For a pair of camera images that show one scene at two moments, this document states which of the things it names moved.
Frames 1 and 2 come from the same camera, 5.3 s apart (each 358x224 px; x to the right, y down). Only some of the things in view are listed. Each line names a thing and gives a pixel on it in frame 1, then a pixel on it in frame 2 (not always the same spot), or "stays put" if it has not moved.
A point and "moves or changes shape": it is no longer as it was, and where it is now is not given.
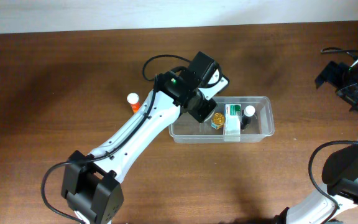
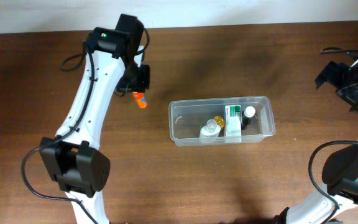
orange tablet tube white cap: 133,99 moves or changes shape
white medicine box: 232,119 stays put
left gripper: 205,112 → 143,84
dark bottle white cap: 246,116 stays put
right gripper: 332,74 stays put
